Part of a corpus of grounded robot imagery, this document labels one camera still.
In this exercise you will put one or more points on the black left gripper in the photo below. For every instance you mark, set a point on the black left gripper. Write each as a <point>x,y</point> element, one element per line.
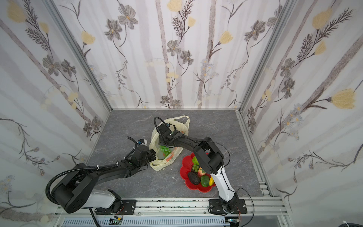
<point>151,155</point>

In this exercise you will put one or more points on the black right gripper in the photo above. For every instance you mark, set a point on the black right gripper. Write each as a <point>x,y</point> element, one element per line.
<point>163,132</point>

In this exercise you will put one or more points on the yellow printed plastic bag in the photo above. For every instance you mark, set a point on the yellow printed plastic bag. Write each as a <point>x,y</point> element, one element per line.
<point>182,124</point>

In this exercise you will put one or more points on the green grape bunch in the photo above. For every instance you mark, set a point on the green grape bunch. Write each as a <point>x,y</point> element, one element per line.
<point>166,151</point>

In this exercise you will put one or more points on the light green custard apple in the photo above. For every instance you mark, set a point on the light green custard apple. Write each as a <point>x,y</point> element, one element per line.
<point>195,161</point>

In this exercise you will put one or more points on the red green mango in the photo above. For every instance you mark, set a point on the red green mango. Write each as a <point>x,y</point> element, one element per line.
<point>201,172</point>

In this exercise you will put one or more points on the dark brown avocado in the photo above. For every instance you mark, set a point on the dark brown avocado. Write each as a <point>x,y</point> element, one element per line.
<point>193,178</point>

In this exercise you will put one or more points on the dark green avocado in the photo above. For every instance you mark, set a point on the dark green avocado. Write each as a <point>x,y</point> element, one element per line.
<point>204,181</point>

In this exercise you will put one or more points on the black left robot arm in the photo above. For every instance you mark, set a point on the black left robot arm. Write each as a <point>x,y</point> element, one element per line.
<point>75,189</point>

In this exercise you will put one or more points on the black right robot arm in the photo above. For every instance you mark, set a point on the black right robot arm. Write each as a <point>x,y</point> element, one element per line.
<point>209,157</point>

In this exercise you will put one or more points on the red flower-shaped plate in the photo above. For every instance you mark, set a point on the red flower-shaped plate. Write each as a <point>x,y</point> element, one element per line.
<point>185,169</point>

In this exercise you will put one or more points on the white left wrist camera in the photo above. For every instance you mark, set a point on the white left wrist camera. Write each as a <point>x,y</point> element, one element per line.
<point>142,142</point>

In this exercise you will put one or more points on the white slotted cable duct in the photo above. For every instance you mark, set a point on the white slotted cable duct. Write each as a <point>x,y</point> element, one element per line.
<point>163,222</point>

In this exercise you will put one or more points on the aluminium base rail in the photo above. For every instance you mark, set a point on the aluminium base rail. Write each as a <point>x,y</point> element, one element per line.
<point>257,206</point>

